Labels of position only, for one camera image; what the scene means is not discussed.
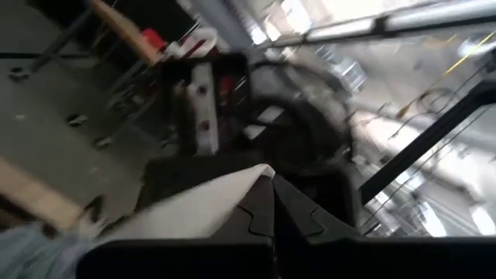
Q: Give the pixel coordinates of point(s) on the background wooden table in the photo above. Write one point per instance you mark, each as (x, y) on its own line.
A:
(124, 27)

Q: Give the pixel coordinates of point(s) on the grey trash bag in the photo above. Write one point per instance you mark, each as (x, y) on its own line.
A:
(193, 209)

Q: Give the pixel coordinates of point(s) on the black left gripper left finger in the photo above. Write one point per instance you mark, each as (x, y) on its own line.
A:
(255, 217)

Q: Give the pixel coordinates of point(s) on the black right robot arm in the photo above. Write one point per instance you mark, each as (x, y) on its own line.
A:
(294, 135)

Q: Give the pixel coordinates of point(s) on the red storage bin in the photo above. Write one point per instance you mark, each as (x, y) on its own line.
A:
(153, 38)

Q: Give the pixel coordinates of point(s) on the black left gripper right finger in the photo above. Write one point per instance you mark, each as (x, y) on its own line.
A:
(298, 221)

